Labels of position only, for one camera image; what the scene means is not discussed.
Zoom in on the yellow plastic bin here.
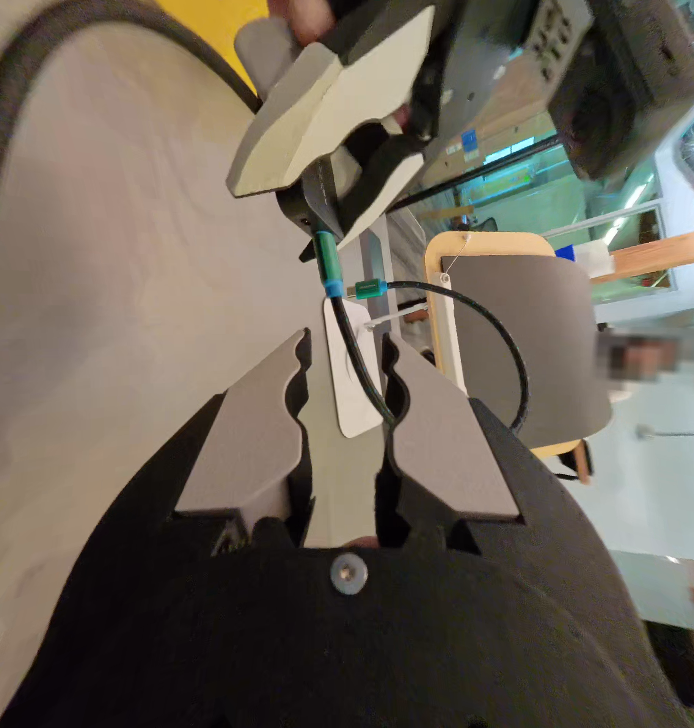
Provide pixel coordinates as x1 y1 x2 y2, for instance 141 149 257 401
154 0 274 97

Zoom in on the black braided hdmi cable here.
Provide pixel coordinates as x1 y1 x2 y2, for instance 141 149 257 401
0 0 262 228

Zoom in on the grey panel with wooden rim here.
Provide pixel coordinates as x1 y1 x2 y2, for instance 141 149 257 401
425 231 615 459

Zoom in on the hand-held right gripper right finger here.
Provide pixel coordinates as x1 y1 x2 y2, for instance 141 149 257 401
376 334 525 538

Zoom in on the person's left hand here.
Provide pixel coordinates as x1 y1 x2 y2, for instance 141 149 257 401
268 0 339 46

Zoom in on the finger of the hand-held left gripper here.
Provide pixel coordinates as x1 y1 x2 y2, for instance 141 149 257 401
228 6 435 200
336 152 425 248

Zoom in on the green plug braided hdmi cable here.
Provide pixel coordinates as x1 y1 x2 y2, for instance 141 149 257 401
313 231 532 439

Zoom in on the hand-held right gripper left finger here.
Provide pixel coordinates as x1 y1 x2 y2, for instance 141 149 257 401
174 330 314 538

